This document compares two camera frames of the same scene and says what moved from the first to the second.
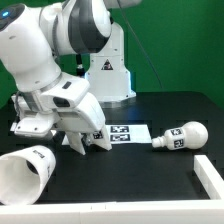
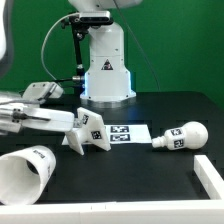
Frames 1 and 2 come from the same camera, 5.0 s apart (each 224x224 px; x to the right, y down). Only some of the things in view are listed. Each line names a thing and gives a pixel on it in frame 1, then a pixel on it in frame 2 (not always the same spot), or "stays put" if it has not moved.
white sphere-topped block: [191, 136] stays put
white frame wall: [184, 211] stays put
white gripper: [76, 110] -> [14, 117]
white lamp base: [99, 139] stays put
